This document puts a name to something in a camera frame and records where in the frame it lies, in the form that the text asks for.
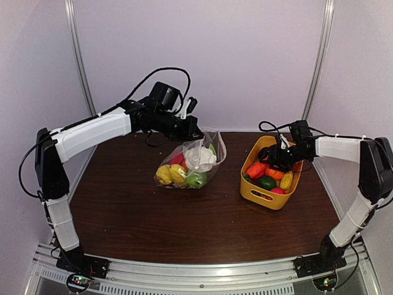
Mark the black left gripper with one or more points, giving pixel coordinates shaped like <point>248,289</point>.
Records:
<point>188,134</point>

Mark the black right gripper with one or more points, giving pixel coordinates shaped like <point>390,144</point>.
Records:
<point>274,154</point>

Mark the orange toy carrot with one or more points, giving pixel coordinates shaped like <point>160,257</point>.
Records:
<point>256,170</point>

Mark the red toy bell pepper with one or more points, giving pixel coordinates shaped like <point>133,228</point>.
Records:
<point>178,159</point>

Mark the white toy cauliflower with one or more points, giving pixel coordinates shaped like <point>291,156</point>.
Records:
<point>200,159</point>

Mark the yellow toy bell pepper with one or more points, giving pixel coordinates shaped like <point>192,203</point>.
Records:
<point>178,174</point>

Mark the clear zip top bag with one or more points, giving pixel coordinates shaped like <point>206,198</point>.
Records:
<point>213,140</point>

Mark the green toy apple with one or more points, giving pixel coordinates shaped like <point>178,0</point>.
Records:
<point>197,180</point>

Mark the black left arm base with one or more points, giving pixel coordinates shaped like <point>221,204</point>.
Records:
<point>86,265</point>

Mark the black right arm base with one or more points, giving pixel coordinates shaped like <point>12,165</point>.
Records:
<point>329,258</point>

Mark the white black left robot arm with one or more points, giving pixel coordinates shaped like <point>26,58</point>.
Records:
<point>58,146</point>

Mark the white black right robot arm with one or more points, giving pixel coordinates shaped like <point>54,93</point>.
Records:
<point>367,161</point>

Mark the orange toy orange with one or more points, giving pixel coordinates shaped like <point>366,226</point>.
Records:
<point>275,174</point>

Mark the yellow toy corn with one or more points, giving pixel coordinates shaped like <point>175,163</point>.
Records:
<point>286,181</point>

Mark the green toy avocado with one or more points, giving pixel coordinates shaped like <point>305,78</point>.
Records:
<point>266,182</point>

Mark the red toy apple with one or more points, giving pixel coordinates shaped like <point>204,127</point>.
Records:
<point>278,190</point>

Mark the yellow plastic basket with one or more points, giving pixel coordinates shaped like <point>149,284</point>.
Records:
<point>249,188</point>

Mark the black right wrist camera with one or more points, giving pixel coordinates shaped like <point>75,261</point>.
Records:
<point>283,143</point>

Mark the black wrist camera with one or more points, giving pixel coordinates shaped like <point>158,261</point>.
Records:
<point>283,143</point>
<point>187,107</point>

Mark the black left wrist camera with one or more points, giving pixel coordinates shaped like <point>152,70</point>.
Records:
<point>187,107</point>

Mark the aluminium front rail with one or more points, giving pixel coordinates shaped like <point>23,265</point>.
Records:
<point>277,276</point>

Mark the left aluminium frame post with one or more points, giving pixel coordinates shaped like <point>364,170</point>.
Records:
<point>78,56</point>

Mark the aluminium frame post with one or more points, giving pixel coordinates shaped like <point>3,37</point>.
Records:
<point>78,56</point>
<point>326,29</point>

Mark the right aluminium frame post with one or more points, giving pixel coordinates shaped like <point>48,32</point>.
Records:
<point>326,29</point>

